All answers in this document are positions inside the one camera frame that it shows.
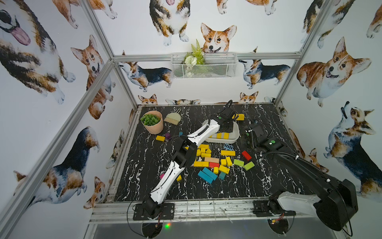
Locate white plastic bin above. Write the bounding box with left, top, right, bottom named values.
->
left=206, top=121, right=240, bottom=144

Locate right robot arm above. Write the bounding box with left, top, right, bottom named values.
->
left=245, top=119, right=358, bottom=232

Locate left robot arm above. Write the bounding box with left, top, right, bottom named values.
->
left=142, top=100, right=238, bottom=219

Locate yellow toy shovel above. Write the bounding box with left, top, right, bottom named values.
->
left=236, top=114, right=245, bottom=121

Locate green block right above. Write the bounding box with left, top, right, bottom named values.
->
left=244, top=162, right=255, bottom=171

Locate green block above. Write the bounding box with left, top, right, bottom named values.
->
left=244, top=162, right=255, bottom=171
left=233, top=159, right=244, bottom=167

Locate blue grid block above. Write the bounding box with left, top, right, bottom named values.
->
left=223, top=143, right=234, bottom=151

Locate green block left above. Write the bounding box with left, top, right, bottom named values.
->
left=233, top=159, right=244, bottom=167

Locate long yellow block right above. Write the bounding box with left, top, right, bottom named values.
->
left=220, top=150, right=236, bottom=156

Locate natural wood block upper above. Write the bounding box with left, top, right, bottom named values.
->
left=204, top=157, right=220, bottom=164

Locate red block in pile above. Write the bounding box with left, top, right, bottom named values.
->
left=209, top=162, right=220, bottom=168

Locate small teal block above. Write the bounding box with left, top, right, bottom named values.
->
left=219, top=172, right=226, bottom=181

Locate yellow long block bottom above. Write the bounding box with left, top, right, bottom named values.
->
left=193, top=161, right=209, bottom=167

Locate teal long block rear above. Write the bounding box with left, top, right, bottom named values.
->
left=203, top=167, right=217, bottom=180

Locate teal long block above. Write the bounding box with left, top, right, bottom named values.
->
left=198, top=171, right=213, bottom=184
left=203, top=167, right=217, bottom=180

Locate teal long block front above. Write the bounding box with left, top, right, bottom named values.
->
left=198, top=171, right=213, bottom=184

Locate artificial fern and flower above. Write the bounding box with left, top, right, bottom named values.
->
left=182, top=40, right=206, bottom=78

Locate terracotta pot with plant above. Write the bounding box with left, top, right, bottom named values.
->
left=140, top=111, right=164, bottom=134

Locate white wire wall basket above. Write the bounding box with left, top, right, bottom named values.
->
left=171, top=53, right=238, bottom=79

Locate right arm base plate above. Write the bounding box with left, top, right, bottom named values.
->
left=253, top=200, right=296, bottom=217

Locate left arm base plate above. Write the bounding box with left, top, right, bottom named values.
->
left=133, top=203, right=175, bottom=221

